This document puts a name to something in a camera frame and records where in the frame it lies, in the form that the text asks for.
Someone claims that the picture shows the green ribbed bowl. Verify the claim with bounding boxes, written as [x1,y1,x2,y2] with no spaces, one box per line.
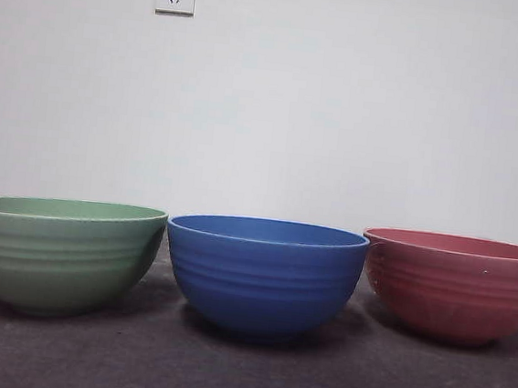
[0,191,170,329]

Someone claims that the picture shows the red ribbed bowl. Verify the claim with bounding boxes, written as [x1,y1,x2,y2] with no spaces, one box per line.
[353,224,518,352]

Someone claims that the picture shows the blue ribbed bowl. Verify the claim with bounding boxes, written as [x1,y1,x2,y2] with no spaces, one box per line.
[155,208,372,356]

